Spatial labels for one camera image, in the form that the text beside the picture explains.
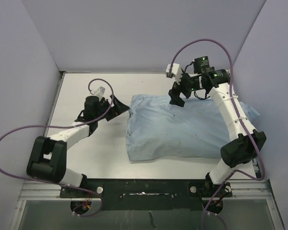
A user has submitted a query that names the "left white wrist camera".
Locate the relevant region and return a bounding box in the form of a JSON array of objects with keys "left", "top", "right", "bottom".
[{"left": 89, "top": 86, "right": 105, "bottom": 102}]

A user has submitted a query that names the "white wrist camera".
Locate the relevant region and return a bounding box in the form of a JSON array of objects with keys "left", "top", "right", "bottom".
[
  {"left": 166, "top": 63, "right": 182, "bottom": 84},
  {"left": 89, "top": 86, "right": 105, "bottom": 102}
]

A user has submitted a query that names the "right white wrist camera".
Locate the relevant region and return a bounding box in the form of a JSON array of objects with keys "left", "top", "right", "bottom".
[{"left": 166, "top": 63, "right": 182, "bottom": 84}]

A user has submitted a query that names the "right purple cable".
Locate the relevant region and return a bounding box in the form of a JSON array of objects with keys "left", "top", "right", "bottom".
[{"left": 171, "top": 38, "right": 266, "bottom": 230}]

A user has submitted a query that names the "light blue pillowcase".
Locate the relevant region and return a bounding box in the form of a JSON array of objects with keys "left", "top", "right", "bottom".
[{"left": 126, "top": 93, "right": 260, "bottom": 162}]

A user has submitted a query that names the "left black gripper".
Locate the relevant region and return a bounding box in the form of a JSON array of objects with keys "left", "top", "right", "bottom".
[{"left": 95, "top": 94, "right": 129, "bottom": 121}]

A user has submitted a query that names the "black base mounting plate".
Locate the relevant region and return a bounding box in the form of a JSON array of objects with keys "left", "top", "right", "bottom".
[{"left": 60, "top": 179, "right": 232, "bottom": 211}]

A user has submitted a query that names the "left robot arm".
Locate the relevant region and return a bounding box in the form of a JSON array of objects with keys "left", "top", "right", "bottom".
[{"left": 26, "top": 94, "right": 130, "bottom": 197}]

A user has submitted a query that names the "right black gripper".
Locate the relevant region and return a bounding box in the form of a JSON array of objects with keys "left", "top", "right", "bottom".
[{"left": 168, "top": 70, "right": 204, "bottom": 107}]

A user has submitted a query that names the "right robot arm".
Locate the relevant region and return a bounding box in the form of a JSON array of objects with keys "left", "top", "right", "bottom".
[{"left": 166, "top": 56, "right": 266, "bottom": 196}]

